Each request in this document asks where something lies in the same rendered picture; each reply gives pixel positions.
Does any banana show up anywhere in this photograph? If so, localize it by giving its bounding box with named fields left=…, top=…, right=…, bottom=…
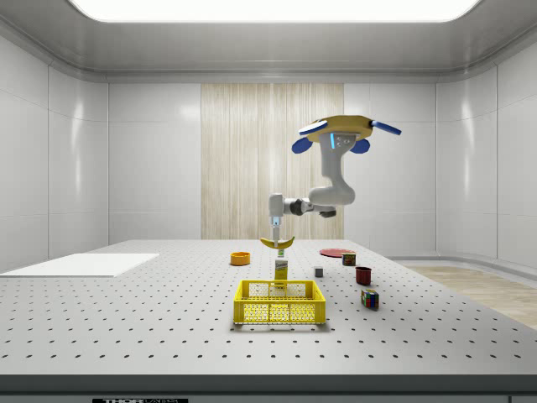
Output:
left=259, top=236, right=296, bottom=251

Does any yellow basket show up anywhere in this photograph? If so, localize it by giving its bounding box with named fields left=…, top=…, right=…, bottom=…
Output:
left=232, top=280, right=328, bottom=326

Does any white board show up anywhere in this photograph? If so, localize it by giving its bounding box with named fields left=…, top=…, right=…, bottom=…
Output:
left=0, top=253, right=160, bottom=278

